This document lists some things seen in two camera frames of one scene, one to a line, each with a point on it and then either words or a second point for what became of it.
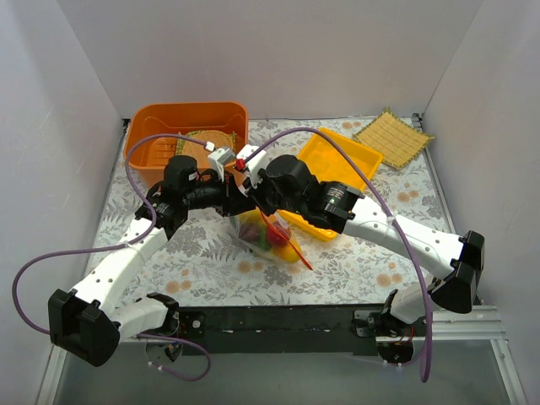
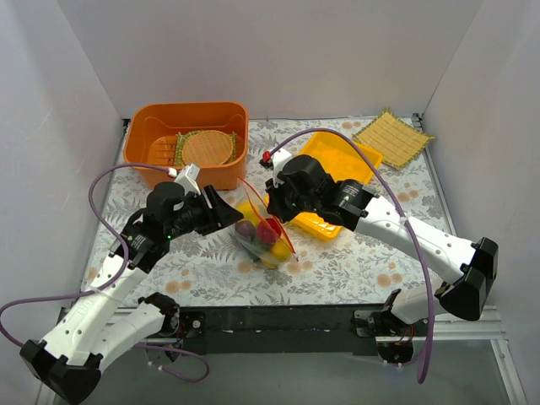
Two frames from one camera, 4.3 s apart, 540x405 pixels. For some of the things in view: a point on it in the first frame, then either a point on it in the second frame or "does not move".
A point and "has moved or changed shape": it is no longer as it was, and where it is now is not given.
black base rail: (277, 330) does not move
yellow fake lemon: (287, 253) to (280, 253)
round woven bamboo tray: (197, 150) does not move
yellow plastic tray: (332, 167) does not move
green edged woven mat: (179, 146) does not move
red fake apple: (275, 238) to (266, 234)
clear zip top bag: (268, 235) has moved or changed shape
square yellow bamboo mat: (397, 141) does not move
